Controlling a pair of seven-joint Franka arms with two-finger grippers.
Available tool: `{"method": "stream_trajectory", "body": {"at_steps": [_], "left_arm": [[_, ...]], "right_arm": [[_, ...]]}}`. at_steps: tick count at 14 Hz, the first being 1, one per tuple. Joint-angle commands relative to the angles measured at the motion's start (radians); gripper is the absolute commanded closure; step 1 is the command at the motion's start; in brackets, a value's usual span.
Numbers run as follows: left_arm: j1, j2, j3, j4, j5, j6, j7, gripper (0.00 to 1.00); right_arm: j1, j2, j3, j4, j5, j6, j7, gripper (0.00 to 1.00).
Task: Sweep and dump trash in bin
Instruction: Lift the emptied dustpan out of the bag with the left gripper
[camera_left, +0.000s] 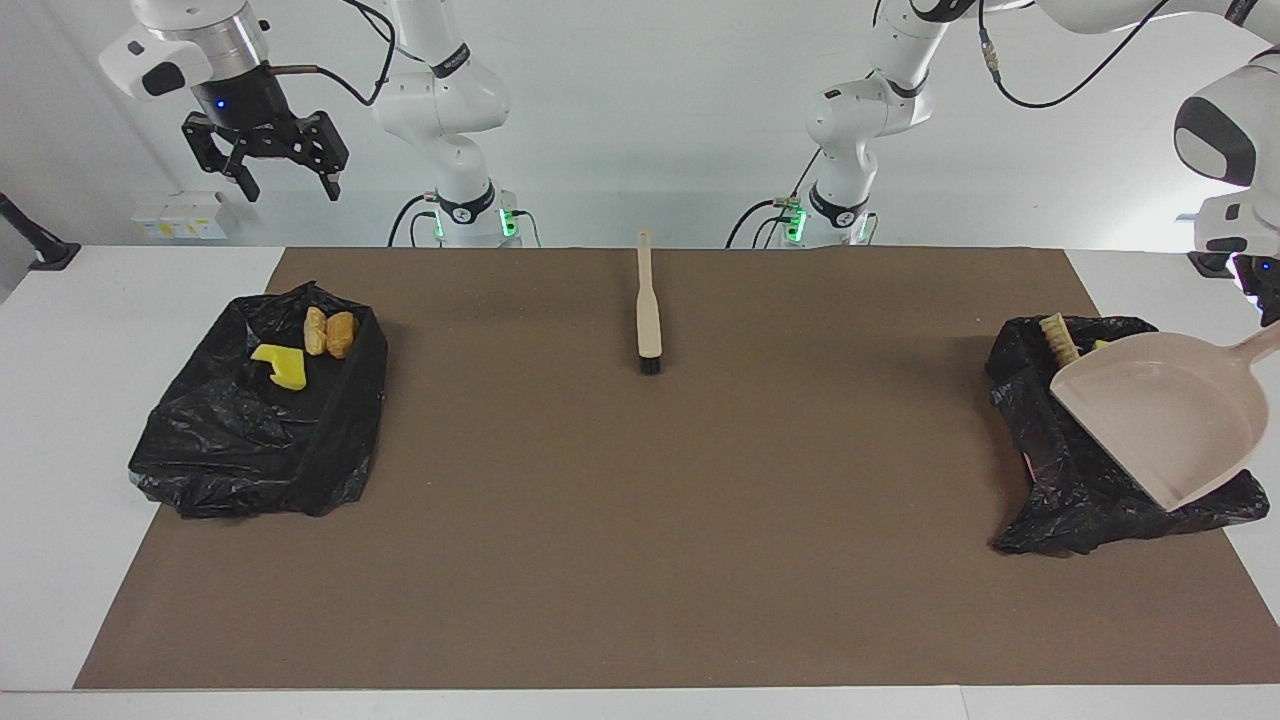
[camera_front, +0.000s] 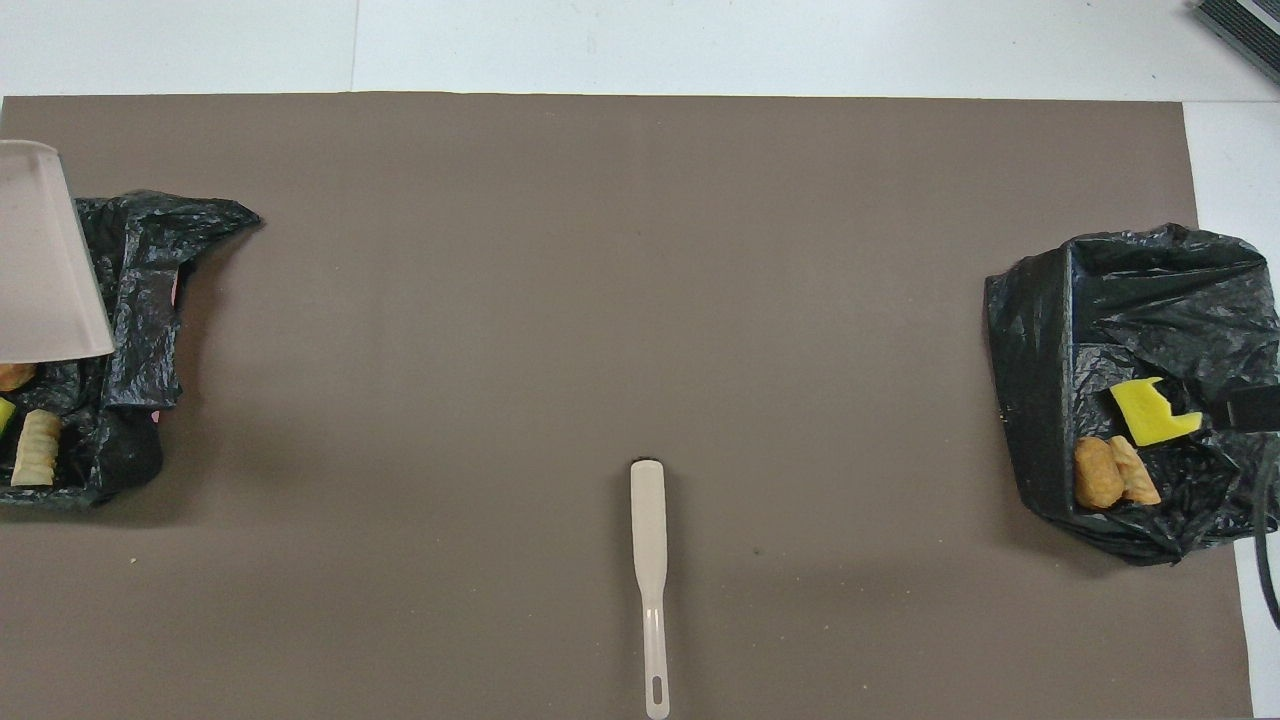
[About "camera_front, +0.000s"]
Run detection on left black garbage bag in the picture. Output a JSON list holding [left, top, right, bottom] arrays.
[[985, 224, 1280, 567]]

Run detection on brown table mat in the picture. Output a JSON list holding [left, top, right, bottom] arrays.
[[0, 93, 1256, 720]]

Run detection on right black garbage bag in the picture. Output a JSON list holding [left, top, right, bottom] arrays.
[[0, 190, 263, 511]]

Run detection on beige hand brush black bristles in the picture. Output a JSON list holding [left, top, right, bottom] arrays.
[[630, 459, 671, 720]]

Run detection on beige plastic dustpan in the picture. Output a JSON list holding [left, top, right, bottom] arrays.
[[0, 140, 114, 363]]

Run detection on brown peanut shaped bread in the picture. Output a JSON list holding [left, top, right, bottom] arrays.
[[1074, 437, 1125, 509]]

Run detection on grey ribbed device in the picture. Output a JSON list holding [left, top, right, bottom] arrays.
[[1190, 0, 1280, 86]]

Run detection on pale striped bread piece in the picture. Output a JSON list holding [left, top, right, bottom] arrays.
[[10, 408, 63, 488]]

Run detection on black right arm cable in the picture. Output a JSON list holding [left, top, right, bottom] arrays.
[[1250, 430, 1280, 633]]

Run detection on notched yellow sponge piece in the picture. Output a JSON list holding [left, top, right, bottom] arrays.
[[1108, 377, 1204, 447]]

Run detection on black garbage bag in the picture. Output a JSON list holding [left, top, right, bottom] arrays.
[[0, 190, 263, 511], [985, 224, 1280, 567]]

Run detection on striped orange croissant piece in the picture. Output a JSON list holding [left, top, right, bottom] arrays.
[[1110, 435, 1163, 506]]

